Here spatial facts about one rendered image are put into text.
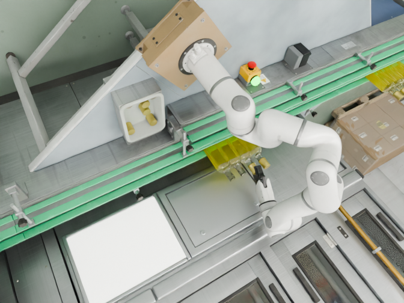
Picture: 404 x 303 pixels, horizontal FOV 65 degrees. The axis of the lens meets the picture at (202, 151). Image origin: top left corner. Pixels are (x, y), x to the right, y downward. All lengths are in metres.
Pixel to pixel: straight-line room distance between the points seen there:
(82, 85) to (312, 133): 1.39
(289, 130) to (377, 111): 4.64
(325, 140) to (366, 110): 4.51
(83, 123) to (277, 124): 0.73
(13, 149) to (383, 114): 4.98
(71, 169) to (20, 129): 0.56
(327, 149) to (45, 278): 1.16
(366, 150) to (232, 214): 3.76
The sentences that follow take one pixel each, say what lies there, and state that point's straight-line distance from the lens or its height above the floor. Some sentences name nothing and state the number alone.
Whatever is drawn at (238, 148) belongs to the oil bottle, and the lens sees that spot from 1.44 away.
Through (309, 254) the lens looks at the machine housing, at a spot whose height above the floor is 1.55.
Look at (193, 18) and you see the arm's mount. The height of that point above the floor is 0.85.
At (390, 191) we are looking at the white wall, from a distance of 5.82.
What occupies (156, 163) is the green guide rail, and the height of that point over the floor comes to 0.94.
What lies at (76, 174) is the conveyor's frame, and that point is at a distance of 1.37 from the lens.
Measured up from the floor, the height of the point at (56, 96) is 0.18.
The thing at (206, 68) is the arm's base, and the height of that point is 0.94.
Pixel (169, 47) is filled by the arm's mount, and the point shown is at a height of 0.86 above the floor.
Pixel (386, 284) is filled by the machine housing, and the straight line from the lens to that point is 1.64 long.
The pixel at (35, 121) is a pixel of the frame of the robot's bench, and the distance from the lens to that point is 1.57.
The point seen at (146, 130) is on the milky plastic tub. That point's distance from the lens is 1.35.
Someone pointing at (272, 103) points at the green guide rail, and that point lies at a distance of 1.49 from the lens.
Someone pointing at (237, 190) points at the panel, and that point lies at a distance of 1.50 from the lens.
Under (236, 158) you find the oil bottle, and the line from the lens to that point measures 1.41.
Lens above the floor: 1.60
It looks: 27 degrees down
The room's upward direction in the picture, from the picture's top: 146 degrees clockwise
